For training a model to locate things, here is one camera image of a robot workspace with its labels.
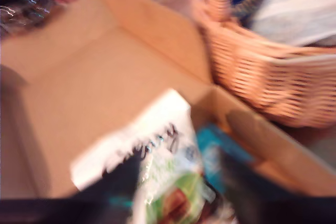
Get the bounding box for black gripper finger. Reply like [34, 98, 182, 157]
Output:
[78, 154, 142, 198]
[222, 150, 310, 201]

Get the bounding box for white Galaxy egg bag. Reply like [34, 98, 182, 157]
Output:
[70, 89, 254, 224]

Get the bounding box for Galaxy mint egg bag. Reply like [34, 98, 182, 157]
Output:
[249, 0, 336, 48]

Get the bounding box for woven wicker basket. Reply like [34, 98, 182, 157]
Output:
[187, 0, 336, 130]

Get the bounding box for brown cardboard box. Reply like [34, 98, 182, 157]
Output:
[0, 0, 336, 201]

